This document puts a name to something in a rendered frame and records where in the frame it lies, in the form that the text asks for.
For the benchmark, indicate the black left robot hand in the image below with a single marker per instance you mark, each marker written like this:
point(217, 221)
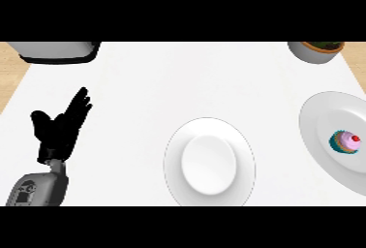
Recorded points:
point(59, 130)

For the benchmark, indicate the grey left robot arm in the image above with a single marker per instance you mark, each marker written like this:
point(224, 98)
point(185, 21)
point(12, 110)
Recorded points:
point(40, 187)

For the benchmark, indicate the white oval plate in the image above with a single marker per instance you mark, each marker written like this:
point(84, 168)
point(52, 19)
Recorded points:
point(208, 164)

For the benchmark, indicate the white round plate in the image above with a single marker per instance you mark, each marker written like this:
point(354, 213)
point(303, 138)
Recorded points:
point(334, 122)

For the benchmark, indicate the pink frosted cupcake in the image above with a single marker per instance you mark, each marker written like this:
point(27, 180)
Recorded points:
point(345, 141)

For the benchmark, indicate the white appliance with black base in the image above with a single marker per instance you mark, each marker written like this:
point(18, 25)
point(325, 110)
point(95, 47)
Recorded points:
point(55, 51)

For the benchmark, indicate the grey plant pot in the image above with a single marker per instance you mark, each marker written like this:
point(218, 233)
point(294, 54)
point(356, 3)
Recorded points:
point(314, 51)

